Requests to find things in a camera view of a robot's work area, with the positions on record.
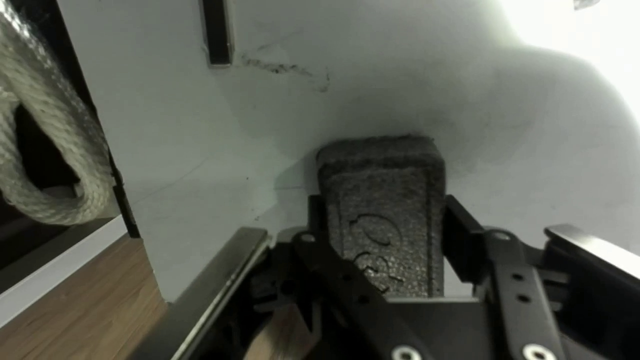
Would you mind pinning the black felt duster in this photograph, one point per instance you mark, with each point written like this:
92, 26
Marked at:
382, 193

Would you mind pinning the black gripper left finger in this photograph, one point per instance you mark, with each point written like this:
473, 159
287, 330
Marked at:
346, 287

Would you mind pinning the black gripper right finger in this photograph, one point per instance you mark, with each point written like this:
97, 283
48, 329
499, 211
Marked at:
516, 287

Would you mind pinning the white flat tray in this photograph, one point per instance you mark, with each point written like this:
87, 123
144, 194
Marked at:
400, 81

